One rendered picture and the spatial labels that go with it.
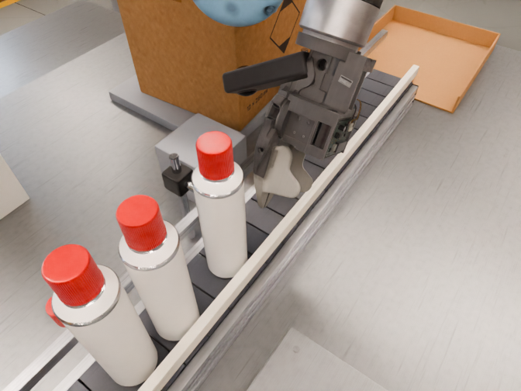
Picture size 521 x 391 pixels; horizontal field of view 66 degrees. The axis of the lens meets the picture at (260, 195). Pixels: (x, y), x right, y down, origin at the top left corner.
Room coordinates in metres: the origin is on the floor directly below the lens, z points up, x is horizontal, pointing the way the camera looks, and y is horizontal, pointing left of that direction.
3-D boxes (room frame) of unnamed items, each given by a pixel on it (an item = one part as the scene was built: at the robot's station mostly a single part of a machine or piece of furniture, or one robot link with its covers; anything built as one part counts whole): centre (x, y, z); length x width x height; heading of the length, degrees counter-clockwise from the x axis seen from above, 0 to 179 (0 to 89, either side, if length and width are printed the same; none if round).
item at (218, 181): (0.27, 0.04, 0.98); 0.05 x 0.05 x 0.20
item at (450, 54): (0.84, -0.36, 0.85); 0.30 x 0.26 x 0.04; 145
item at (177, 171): (0.34, 0.09, 0.91); 0.07 x 0.03 x 0.17; 55
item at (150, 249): (0.19, 0.10, 0.98); 0.05 x 0.05 x 0.20
